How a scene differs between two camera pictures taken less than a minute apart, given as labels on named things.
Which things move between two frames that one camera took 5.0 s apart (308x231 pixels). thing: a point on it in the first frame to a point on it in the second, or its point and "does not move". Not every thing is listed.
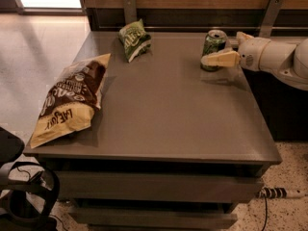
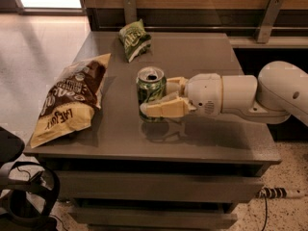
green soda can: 215,42 to 150,84
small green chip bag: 135,39 does not move
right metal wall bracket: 273,7 does not move
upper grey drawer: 159,186 does not move
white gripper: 251,54 to 204,94
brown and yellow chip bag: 72,98 does not move
